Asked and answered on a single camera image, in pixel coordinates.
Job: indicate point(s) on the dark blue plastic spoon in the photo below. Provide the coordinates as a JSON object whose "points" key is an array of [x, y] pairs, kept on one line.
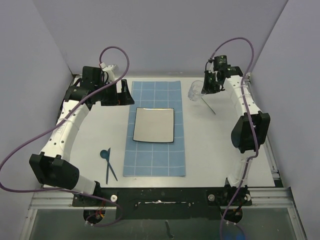
{"points": [[103, 156]]}

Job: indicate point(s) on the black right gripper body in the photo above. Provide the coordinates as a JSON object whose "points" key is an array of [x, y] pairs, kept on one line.
{"points": [[218, 85]]}

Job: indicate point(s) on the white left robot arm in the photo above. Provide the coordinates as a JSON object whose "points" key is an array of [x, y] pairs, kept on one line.
{"points": [[52, 165]]}

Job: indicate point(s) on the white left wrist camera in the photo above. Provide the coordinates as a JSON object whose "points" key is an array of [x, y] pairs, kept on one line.
{"points": [[110, 69]]}

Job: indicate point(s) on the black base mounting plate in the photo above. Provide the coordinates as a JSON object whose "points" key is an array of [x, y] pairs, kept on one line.
{"points": [[175, 203]]}

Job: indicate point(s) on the dark blue plastic knife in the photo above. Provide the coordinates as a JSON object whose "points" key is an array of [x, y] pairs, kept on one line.
{"points": [[108, 167]]}

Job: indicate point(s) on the square white plate black rim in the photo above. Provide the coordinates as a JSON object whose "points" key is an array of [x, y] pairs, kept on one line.
{"points": [[154, 125]]}

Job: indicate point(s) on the blue checked cloth napkin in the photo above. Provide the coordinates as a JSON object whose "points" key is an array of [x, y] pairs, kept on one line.
{"points": [[155, 159]]}

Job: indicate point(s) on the clear wine glass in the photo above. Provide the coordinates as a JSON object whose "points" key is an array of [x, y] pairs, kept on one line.
{"points": [[195, 91]]}

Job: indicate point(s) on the silver metal fork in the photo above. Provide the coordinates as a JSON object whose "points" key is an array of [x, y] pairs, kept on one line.
{"points": [[212, 110]]}

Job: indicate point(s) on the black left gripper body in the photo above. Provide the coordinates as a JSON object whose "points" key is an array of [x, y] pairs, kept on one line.
{"points": [[108, 96]]}

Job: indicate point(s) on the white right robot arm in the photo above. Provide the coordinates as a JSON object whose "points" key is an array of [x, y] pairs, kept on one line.
{"points": [[251, 128]]}

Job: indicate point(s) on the aluminium frame rail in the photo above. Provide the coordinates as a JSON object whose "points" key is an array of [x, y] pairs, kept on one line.
{"points": [[273, 214]]}

